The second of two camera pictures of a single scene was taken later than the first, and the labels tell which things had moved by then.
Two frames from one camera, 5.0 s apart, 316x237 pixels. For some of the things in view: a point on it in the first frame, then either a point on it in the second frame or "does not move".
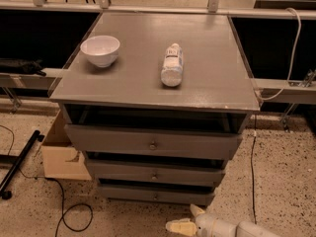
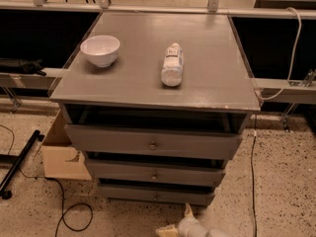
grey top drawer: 108,140 does not move
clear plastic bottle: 172,70 does not move
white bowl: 101,49 does not move
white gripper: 206,223 -> 192,228
